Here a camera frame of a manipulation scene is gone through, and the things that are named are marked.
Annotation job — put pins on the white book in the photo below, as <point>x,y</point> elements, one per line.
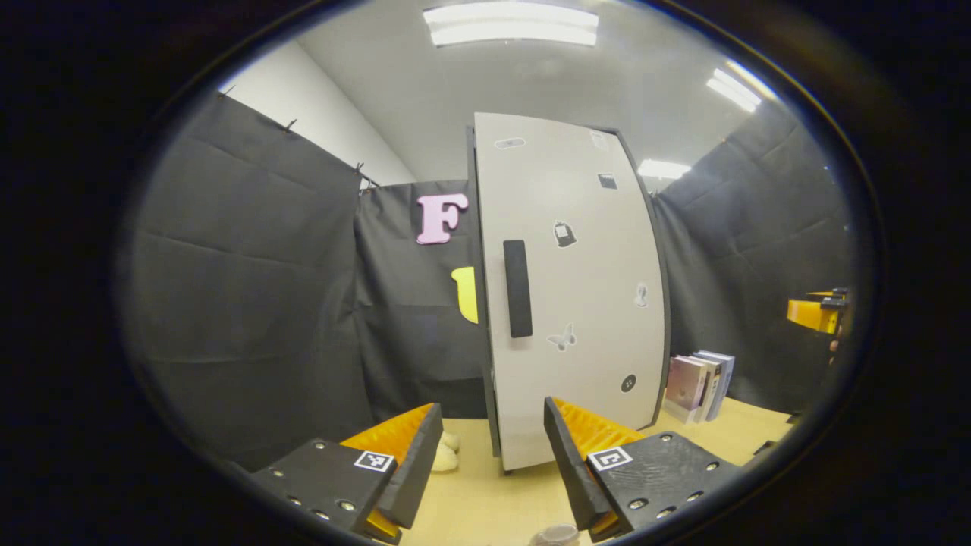
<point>711,390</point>

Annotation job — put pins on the ceiling light panel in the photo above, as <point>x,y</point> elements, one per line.
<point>664,169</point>
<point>736,87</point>
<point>512,23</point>

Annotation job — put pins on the black backdrop cloth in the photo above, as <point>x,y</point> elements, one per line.
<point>243,288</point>

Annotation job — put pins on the pale yellow soft toy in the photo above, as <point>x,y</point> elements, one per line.
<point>446,457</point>

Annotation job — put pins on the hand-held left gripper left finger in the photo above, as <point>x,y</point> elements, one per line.
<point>413,474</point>

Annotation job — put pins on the clear plastic bottle red label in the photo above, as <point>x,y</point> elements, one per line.
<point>555,535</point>

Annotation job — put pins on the white cabinet door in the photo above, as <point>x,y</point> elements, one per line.
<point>592,288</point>

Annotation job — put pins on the blue grey book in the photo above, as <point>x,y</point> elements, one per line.
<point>724,375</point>

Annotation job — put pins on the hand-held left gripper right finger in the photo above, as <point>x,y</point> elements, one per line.
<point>573,474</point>

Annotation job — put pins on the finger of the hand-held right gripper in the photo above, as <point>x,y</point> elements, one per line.
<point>808,315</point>

